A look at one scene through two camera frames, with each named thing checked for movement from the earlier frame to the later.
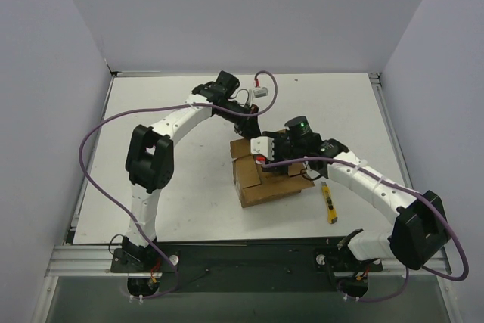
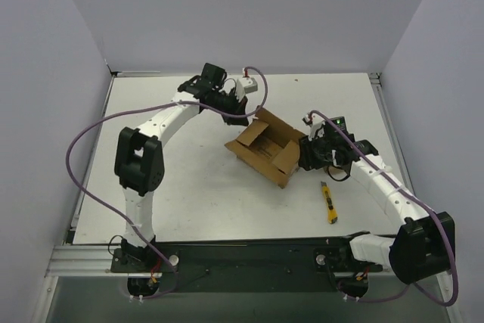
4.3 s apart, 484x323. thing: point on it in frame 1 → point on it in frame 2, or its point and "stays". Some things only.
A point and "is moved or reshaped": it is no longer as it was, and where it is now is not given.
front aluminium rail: (94, 259) stays
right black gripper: (277, 153) → (305, 154)
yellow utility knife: (327, 198) stays
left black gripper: (249, 126) → (234, 114)
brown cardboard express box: (254, 185) is moved or reshaped
